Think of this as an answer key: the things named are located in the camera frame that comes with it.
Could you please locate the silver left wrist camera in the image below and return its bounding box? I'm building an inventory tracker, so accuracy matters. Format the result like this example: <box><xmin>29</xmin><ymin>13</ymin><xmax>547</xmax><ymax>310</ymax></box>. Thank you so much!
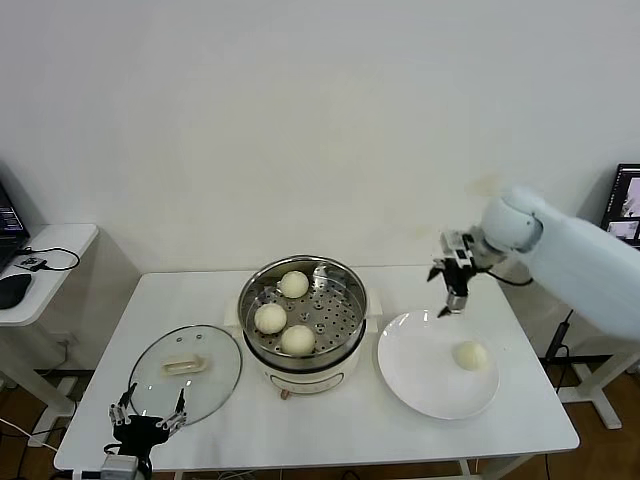
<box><xmin>99</xmin><ymin>453</ymin><xmax>139</xmax><ymax>480</ymax></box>

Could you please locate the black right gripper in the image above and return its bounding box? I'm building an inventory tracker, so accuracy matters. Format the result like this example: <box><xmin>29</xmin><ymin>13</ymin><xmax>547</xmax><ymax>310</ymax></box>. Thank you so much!
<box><xmin>427</xmin><ymin>260</ymin><xmax>478</xmax><ymax>319</ymax></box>

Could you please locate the stainless steel steamer basket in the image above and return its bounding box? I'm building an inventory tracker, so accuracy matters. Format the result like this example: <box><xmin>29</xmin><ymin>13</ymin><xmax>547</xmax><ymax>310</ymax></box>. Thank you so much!
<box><xmin>238</xmin><ymin>255</ymin><xmax>370</xmax><ymax>359</ymax></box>

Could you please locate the round white plate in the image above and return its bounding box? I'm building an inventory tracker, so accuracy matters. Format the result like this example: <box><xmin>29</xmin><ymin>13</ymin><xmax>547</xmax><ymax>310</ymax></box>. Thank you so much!
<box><xmin>377</xmin><ymin>309</ymin><xmax>501</xmax><ymax>421</ymax></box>

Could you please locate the white steamed baozi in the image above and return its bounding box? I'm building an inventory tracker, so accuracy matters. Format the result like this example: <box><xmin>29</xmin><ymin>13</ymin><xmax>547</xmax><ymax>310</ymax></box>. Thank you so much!
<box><xmin>280</xmin><ymin>324</ymin><xmax>317</xmax><ymax>357</ymax></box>
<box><xmin>278</xmin><ymin>270</ymin><xmax>311</xmax><ymax>300</ymax></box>
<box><xmin>452</xmin><ymin>340</ymin><xmax>488</xmax><ymax>372</ymax></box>
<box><xmin>253</xmin><ymin>302</ymin><xmax>289</xmax><ymax>335</ymax></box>

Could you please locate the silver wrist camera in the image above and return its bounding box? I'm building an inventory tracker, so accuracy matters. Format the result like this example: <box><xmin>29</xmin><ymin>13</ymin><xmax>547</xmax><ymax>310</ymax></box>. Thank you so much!
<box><xmin>99</xmin><ymin>453</ymin><xmax>139</xmax><ymax>480</ymax></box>
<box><xmin>439</xmin><ymin>228</ymin><xmax>476</xmax><ymax>265</ymax></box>

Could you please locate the round glass pot lid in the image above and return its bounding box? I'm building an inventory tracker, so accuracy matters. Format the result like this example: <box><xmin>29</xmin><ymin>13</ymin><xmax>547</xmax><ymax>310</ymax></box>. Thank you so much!
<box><xmin>128</xmin><ymin>323</ymin><xmax>245</xmax><ymax>429</ymax></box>

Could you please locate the black computer mouse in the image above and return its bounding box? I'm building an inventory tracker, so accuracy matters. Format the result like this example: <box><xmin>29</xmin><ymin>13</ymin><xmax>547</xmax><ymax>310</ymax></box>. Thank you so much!
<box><xmin>0</xmin><ymin>272</ymin><xmax>33</xmax><ymax>309</ymax></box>

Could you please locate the black cable with adapter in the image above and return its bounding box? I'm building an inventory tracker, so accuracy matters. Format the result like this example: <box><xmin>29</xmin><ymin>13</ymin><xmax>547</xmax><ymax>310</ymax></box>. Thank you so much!
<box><xmin>543</xmin><ymin>308</ymin><xmax>577</xmax><ymax>364</ymax></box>

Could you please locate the thin black looped cable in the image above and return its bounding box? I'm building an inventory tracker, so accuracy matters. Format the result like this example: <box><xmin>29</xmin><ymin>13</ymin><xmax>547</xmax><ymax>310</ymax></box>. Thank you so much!
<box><xmin>17</xmin><ymin>244</ymin><xmax>83</xmax><ymax>272</ymax></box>

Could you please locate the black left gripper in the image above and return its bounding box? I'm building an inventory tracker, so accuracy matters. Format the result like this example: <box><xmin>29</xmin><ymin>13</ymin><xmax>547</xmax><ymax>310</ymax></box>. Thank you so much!
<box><xmin>108</xmin><ymin>382</ymin><xmax>190</xmax><ymax>457</ymax></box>

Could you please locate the white side table with sticker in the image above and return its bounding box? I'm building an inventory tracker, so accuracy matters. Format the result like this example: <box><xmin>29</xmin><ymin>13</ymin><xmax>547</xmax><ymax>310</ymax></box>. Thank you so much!
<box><xmin>557</xmin><ymin>339</ymin><xmax>640</xmax><ymax>431</ymax></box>

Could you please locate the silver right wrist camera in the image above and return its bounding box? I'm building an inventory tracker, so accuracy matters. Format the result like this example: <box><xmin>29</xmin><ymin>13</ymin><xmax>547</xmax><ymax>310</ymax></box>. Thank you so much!
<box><xmin>439</xmin><ymin>228</ymin><xmax>476</xmax><ymax>265</ymax></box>

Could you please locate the grey laptop with image windows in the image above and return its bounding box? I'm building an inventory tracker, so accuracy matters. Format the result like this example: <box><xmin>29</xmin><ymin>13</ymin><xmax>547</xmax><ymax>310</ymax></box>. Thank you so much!
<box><xmin>602</xmin><ymin>163</ymin><xmax>640</xmax><ymax>241</ymax></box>

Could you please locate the black laptop with blue screen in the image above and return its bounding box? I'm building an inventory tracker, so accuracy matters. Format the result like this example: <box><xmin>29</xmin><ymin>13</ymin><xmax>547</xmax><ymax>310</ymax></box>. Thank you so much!
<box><xmin>0</xmin><ymin>172</ymin><xmax>33</xmax><ymax>274</ymax></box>

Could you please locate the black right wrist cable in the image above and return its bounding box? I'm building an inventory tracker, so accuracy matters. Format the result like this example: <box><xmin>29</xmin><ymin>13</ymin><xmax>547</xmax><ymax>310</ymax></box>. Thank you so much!
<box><xmin>482</xmin><ymin>267</ymin><xmax>534</xmax><ymax>288</ymax></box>

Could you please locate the white side table with mouse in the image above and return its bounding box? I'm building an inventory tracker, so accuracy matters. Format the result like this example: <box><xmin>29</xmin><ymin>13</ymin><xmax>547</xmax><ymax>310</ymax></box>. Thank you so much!
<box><xmin>0</xmin><ymin>223</ymin><xmax>101</xmax><ymax>419</ymax></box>

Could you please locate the white electric cooking pot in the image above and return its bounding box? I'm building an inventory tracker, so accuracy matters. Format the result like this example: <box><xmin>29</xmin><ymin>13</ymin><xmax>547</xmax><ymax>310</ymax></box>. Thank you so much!
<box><xmin>225</xmin><ymin>288</ymin><xmax>385</xmax><ymax>402</ymax></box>

